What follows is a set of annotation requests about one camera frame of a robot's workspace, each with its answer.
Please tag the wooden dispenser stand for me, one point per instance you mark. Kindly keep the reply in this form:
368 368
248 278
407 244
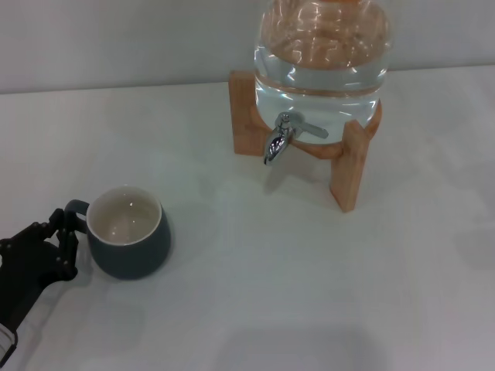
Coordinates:
350 174

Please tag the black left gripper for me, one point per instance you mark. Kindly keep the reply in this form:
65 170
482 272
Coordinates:
27 274

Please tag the clear glass water dispenser jar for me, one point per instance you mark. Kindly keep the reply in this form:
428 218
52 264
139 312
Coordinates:
321 77

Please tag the chrome faucet with lever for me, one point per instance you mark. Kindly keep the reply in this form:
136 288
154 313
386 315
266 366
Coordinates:
276 145

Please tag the dark mug with white interior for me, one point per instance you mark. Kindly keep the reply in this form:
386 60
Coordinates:
131 259

